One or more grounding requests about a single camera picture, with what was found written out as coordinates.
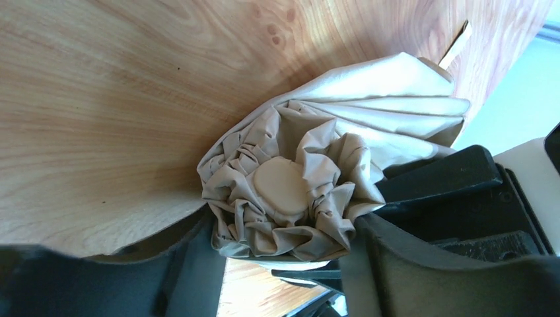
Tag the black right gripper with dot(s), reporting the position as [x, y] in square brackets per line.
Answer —
[469, 205]

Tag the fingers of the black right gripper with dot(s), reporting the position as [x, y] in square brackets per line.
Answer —
[328, 276]

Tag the left gripper black finger view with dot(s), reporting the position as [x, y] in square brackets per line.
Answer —
[174, 272]

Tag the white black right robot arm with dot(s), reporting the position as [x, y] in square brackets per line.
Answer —
[535, 164]

